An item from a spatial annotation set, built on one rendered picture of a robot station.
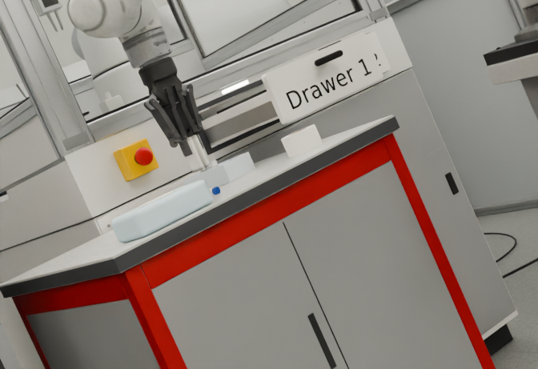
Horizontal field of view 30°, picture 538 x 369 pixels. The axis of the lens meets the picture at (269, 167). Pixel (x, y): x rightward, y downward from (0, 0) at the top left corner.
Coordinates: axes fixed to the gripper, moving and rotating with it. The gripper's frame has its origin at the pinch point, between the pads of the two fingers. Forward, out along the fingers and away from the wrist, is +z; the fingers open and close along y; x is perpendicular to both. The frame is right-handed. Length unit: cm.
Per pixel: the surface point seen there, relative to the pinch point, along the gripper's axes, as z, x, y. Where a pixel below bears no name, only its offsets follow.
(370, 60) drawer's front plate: -2.7, -22.7, 38.0
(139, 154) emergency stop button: -4.5, 14.8, -0.6
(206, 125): -4.3, 14.7, 21.6
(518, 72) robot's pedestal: 10, -59, 27
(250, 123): -0.7, -2.3, 16.9
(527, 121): 47, 48, 227
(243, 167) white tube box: 6.5, -9.1, 2.0
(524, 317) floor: 84, 7, 101
